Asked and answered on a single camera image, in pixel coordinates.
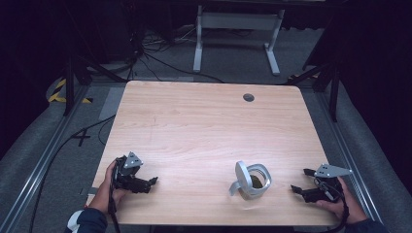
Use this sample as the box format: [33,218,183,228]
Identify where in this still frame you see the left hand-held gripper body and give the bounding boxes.
[112,150,154,194]

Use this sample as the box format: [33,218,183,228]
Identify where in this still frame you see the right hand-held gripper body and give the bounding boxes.
[300,163,354,204]

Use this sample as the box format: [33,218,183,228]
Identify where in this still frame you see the white kettle with lid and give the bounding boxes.
[228,160,273,201]

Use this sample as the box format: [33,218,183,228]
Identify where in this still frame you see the person's right hand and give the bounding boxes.
[315,176,369,225]

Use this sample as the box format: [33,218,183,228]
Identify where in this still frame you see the person's left hand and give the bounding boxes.
[95,159,131,212]

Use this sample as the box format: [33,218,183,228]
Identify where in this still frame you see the dark green contents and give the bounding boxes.
[251,174,264,189]

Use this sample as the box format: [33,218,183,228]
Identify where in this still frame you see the black metal stand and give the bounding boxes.
[62,48,128,117]
[287,61,342,123]

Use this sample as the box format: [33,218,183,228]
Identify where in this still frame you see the yellow black hazard tape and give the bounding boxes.
[48,78,94,105]

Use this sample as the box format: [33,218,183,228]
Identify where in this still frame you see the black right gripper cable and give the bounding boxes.
[315,177,352,233]

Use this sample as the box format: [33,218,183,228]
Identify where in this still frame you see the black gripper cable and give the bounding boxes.
[315,177,352,233]
[108,163,122,233]

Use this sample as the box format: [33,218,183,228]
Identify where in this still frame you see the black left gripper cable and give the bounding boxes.
[108,163,122,233]

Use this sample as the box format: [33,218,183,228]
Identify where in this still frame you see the aluminium floor rail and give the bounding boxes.
[314,90,384,225]
[0,83,92,233]

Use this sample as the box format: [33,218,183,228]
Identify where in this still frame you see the black floor cable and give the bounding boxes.
[28,114,117,233]

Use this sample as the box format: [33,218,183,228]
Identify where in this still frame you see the bundle of black cables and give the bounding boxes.
[127,25,225,84]

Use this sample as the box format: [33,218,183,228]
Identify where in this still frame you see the white metal desk frame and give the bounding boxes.
[192,4,287,77]

